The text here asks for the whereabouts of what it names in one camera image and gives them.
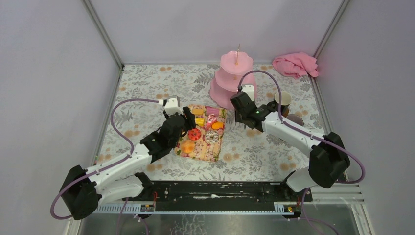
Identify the floral dessert tray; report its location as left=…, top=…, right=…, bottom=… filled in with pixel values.
left=174, top=104, right=227, bottom=162

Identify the pink wafer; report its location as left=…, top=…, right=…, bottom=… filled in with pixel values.
left=206, top=107, right=220, bottom=117

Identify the yellow roll cake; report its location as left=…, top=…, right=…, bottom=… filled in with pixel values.
left=195, top=117, right=205, bottom=127

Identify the chocolate drizzle donut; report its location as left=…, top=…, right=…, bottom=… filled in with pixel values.
left=204, top=131, right=220, bottom=144

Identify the purple mug black handle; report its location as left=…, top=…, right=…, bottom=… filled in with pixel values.
left=286, top=114, right=304, bottom=126

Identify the strawberry cream cake slice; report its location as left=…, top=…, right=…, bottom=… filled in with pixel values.
left=205, top=114, right=217, bottom=129

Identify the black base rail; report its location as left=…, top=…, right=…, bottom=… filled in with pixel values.
left=128, top=181, right=313, bottom=213

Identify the orange tart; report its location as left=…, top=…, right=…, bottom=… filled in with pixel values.
left=211, top=122, right=225, bottom=130

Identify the purple cable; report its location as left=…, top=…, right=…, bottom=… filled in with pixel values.
left=237, top=70, right=366, bottom=185
left=50, top=98, right=166, bottom=220

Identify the pink cloth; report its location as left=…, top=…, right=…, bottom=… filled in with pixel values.
left=272, top=52, right=320, bottom=79

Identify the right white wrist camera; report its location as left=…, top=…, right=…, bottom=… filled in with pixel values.
left=241, top=84, right=255, bottom=101

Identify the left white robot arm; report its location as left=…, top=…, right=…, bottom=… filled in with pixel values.
left=58, top=106, right=196, bottom=220

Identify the black mug white inside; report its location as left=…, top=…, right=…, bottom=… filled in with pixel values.
left=274, top=91, right=292, bottom=117

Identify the pink three-tier cake stand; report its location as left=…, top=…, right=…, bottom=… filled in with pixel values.
left=209, top=48, right=254, bottom=110

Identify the tan biscuit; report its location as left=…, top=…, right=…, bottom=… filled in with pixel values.
left=191, top=108, right=204, bottom=115

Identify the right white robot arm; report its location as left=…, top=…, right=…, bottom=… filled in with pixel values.
left=230, top=92, right=350, bottom=202

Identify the red donut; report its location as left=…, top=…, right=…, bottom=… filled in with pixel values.
left=187, top=128, right=202, bottom=141

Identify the orange round pastry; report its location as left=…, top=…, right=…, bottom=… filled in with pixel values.
left=180, top=140, right=195, bottom=154

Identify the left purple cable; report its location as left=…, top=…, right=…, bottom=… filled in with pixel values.
left=50, top=98, right=166, bottom=220

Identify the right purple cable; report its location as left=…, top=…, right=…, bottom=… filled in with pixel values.
left=237, top=70, right=366, bottom=185

